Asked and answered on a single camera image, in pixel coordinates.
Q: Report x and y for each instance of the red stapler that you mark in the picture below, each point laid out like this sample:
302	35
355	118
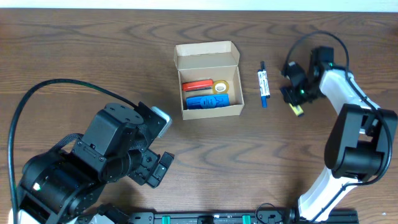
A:
197	85

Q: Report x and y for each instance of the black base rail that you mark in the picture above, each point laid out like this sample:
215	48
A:
110	214

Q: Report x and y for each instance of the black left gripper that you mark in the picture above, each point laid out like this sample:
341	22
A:
141	172

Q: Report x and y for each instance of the blue marker pen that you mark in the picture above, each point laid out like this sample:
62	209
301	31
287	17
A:
262	89

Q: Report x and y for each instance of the open cardboard box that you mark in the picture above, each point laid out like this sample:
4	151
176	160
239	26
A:
209	60

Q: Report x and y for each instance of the yellow tape roll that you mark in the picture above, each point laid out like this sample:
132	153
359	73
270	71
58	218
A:
220	87

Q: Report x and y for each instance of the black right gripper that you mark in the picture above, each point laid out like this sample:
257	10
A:
291	94

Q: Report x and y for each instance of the blue plastic case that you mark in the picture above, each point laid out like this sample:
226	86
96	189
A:
207	102

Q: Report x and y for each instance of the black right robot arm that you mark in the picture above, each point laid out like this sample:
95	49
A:
358	151

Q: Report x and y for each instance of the yellow highlighter pen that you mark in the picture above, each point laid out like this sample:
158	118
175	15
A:
297	110

